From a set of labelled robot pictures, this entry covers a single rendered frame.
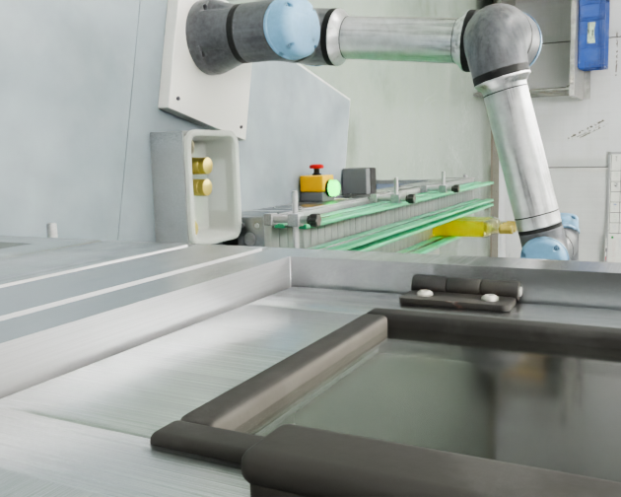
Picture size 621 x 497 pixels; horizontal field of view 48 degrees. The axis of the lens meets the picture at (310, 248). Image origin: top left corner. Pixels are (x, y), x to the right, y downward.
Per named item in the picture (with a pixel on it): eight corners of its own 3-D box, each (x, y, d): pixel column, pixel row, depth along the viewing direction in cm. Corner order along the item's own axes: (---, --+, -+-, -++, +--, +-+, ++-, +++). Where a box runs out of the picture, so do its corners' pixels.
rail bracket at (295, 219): (264, 270, 148) (316, 273, 142) (261, 190, 146) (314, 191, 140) (271, 267, 151) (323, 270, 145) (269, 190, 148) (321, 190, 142)
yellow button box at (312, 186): (299, 201, 188) (323, 201, 185) (298, 174, 187) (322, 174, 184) (310, 199, 195) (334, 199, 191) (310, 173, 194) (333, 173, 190)
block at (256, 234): (237, 259, 151) (264, 261, 148) (235, 216, 149) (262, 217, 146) (245, 257, 154) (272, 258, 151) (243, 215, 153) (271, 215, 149)
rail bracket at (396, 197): (368, 203, 199) (412, 203, 193) (367, 177, 198) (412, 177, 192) (373, 202, 203) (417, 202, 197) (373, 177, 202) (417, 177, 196)
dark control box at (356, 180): (341, 194, 213) (367, 194, 209) (340, 168, 212) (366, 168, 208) (352, 192, 220) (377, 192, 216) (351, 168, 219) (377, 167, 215)
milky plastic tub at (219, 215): (157, 247, 136) (193, 248, 132) (150, 130, 133) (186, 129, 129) (209, 236, 152) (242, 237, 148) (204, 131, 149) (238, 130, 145)
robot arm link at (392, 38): (266, 2, 144) (536, 3, 120) (300, 11, 157) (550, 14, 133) (263, 61, 146) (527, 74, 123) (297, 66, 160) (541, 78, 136)
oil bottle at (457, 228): (432, 236, 253) (511, 238, 240) (432, 220, 253) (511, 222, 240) (437, 234, 258) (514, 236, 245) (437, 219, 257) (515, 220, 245)
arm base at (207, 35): (186, -11, 138) (228, -18, 133) (229, 12, 151) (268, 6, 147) (184, 66, 138) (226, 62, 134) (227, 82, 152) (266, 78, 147)
